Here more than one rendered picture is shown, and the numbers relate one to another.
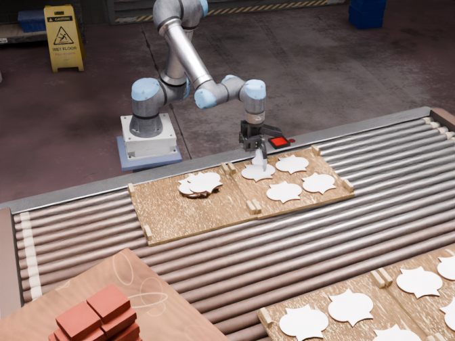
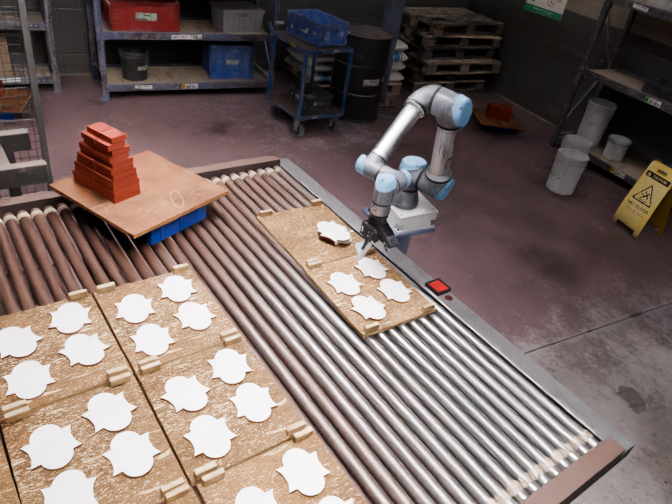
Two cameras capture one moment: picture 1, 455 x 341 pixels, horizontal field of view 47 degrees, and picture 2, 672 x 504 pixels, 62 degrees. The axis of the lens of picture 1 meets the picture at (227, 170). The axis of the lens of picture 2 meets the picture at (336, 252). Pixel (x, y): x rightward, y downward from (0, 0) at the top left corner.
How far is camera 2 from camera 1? 2.08 m
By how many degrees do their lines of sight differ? 57
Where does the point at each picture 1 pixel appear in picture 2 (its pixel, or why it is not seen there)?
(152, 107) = not seen: hidden behind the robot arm
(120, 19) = not seen: outside the picture
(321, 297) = (207, 301)
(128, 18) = not seen: outside the picture
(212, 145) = (591, 361)
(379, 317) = (184, 334)
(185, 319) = (159, 214)
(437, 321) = (181, 373)
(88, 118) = (558, 257)
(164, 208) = (301, 220)
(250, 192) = (338, 264)
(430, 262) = (261, 381)
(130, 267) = (207, 192)
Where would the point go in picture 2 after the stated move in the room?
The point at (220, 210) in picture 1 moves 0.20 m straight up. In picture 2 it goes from (307, 248) to (313, 206)
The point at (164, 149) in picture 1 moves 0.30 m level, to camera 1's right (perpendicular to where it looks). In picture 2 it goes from (392, 221) to (413, 259)
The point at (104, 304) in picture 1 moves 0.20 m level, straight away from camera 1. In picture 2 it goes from (109, 132) to (162, 127)
